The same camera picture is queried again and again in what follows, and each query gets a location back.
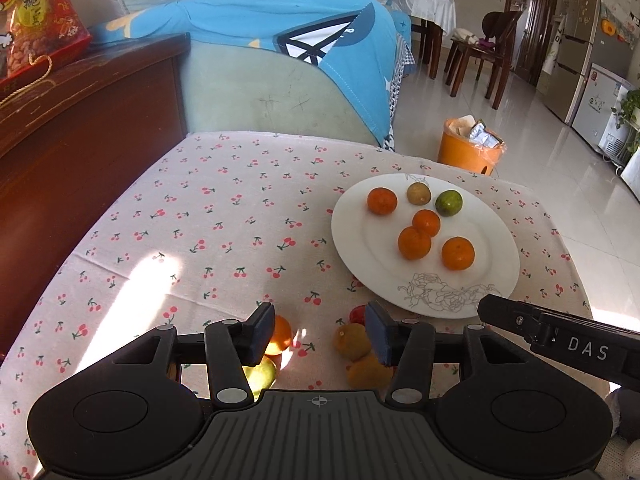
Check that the white plate with line drawing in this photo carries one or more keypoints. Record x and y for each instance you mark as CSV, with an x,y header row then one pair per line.
x,y
370,240

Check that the green potted plant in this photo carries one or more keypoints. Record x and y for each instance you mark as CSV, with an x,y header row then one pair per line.
x,y
630,110

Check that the orange trash bin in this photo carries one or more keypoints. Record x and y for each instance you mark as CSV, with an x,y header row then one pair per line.
x,y
462,152

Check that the dark wooden cabinet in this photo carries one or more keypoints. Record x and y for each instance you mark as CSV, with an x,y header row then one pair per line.
x,y
90,135

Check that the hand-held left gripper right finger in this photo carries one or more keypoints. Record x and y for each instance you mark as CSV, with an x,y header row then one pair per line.
x,y
380,332

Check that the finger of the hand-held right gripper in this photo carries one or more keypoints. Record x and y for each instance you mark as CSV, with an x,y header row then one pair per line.
x,y
505,312

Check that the green citrus fruit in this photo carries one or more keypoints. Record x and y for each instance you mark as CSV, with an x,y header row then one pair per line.
x,y
264,377
448,202

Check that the red nut gift bag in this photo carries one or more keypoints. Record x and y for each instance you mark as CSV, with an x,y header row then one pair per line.
x,y
45,25

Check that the wall poster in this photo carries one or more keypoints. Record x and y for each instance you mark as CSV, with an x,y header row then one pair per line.
x,y
620,5

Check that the cherry print tablecloth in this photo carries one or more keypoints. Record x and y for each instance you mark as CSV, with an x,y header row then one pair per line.
x,y
225,210

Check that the silver refrigerator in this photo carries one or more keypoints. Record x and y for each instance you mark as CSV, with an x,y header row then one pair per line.
x,y
580,20

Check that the white chest freezer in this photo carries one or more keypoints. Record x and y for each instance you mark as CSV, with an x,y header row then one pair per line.
x,y
597,110

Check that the orange tangerine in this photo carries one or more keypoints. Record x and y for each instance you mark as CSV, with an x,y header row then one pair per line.
x,y
382,200
427,221
282,335
457,253
414,244

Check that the wooden dining table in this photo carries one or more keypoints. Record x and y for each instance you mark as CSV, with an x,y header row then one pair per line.
x,y
425,45

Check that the houndstooth checked cloth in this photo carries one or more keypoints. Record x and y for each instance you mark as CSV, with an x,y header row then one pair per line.
x,y
397,75

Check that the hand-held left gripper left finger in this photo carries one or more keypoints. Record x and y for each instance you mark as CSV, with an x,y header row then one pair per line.
x,y
262,332

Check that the pale green sofa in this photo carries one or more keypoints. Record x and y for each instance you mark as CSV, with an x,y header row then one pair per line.
x,y
250,92

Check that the blue printed blanket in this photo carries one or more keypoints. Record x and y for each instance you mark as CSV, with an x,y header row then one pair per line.
x,y
240,15

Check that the brown wooden door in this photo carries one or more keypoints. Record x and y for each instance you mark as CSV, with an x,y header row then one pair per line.
x,y
537,25

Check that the white tablecloth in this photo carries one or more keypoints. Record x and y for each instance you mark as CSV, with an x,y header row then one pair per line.
x,y
430,2

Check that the brown kiwi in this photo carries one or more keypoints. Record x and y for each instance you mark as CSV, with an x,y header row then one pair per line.
x,y
367,374
418,193
351,342

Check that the wooden dining chair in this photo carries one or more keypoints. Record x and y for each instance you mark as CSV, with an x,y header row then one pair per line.
x,y
500,30

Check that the white hanging towel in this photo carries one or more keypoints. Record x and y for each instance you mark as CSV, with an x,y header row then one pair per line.
x,y
552,45

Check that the red tomato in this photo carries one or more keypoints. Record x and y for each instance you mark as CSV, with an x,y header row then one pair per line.
x,y
356,315

